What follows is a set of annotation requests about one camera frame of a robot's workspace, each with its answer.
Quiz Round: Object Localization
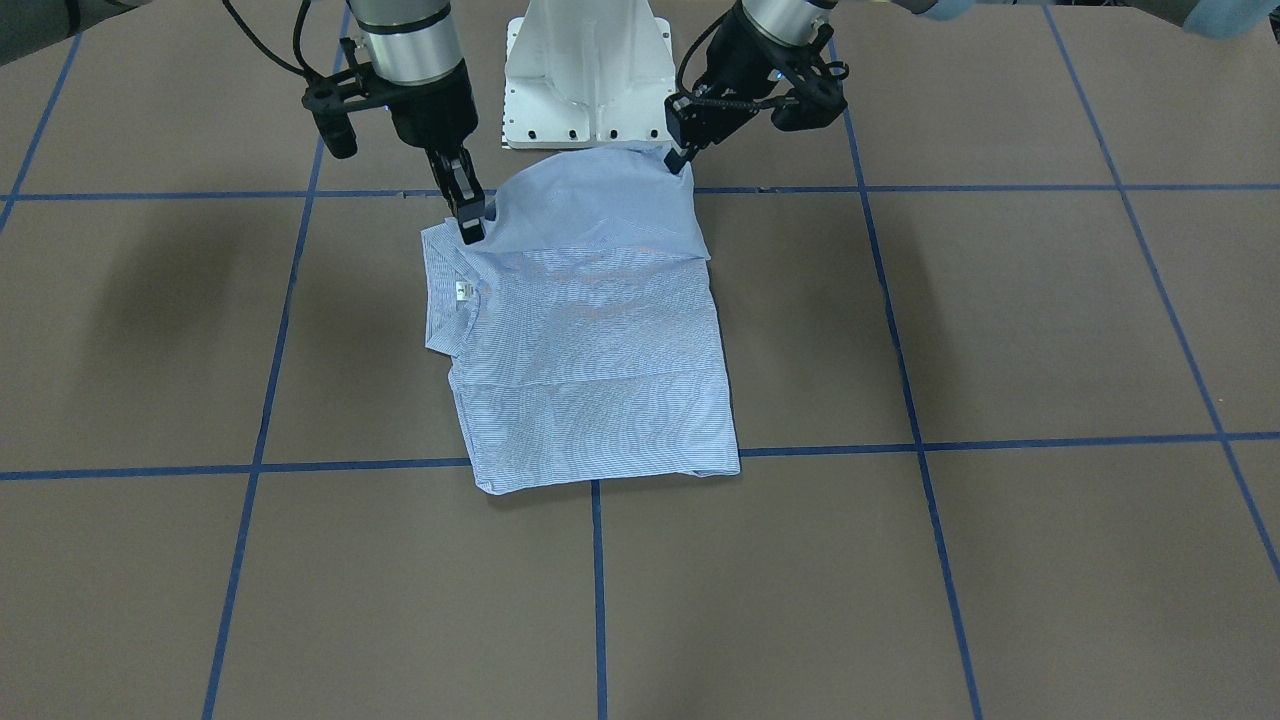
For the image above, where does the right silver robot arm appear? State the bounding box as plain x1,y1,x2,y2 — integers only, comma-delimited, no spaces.
348,1,486,243

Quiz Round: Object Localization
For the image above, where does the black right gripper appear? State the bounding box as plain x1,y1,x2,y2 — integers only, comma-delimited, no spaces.
388,65,486,245

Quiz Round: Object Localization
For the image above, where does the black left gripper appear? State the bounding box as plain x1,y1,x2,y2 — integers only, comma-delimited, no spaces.
664,5,801,176

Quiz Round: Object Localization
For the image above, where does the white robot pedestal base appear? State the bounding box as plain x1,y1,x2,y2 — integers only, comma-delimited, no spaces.
502,1,676,150

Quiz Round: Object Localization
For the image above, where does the light blue striped shirt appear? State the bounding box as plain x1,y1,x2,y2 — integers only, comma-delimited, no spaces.
421,143,740,496

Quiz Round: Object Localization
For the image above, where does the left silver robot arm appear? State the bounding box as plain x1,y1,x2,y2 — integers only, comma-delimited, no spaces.
666,1,1125,190

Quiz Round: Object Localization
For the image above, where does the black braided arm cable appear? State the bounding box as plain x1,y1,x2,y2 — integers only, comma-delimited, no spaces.
220,0,346,81

